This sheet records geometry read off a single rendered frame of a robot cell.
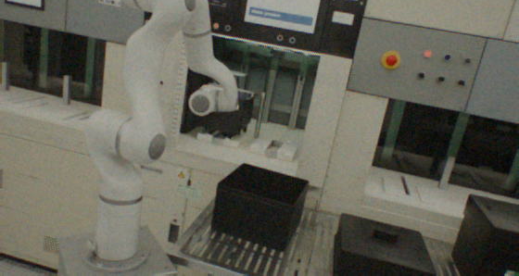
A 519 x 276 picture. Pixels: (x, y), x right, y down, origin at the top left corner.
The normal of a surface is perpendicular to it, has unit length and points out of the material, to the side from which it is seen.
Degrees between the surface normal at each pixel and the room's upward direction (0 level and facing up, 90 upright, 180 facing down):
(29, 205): 90
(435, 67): 90
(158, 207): 90
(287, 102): 90
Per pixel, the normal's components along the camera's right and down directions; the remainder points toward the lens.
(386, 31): -0.22, 0.22
